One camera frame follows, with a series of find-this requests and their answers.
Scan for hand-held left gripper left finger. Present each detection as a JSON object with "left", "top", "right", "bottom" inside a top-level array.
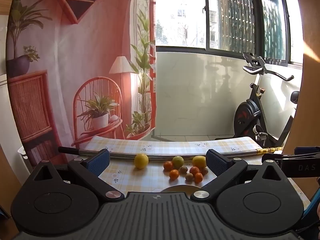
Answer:
[{"left": 25, "top": 149, "right": 125, "bottom": 202}]

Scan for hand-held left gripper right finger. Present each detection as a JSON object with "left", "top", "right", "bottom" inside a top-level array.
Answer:
[{"left": 190, "top": 149, "right": 292, "bottom": 202}]

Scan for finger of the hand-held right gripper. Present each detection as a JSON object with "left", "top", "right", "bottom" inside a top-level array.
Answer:
[{"left": 262, "top": 146, "right": 320, "bottom": 162}]

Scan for large yellow lemon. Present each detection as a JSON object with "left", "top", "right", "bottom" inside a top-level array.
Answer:
[{"left": 192, "top": 155, "right": 207, "bottom": 168}]

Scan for green-yellow lemon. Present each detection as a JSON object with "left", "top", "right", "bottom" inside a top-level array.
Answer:
[{"left": 172, "top": 156, "right": 185, "bottom": 169}]

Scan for small yellow lemon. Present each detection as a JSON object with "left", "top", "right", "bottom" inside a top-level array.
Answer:
[{"left": 134, "top": 153, "right": 149, "bottom": 169}]

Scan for round beige plate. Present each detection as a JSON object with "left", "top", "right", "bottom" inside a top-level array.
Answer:
[{"left": 160, "top": 185, "right": 202, "bottom": 193}]

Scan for long metal pole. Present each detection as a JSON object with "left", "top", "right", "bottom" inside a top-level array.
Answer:
[{"left": 58, "top": 146, "right": 284, "bottom": 159}]

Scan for yellow checkered floral tablecloth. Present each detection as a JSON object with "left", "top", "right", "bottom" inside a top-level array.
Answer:
[{"left": 62, "top": 136, "right": 311, "bottom": 205}]

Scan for wooden board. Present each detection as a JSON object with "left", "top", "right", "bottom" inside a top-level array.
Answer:
[{"left": 291, "top": 0, "right": 320, "bottom": 193}]

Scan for black exercise bike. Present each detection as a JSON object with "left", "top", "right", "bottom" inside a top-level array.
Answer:
[{"left": 215, "top": 52, "right": 300, "bottom": 149}]

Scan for white cabinet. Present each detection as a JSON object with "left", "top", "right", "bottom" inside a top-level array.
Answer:
[{"left": 0, "top": 74, "right": 33, "bottom": 172}]

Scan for sliding glass window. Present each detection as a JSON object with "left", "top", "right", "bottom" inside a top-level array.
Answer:
[{"left": 154, "top": 0, "right": 304, "bottom": 64}]

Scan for printed room-scene wall tapestry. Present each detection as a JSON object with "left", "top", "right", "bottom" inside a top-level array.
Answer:
[{"left": 6, "top": 0, "right": 158, "bottom": 167}]

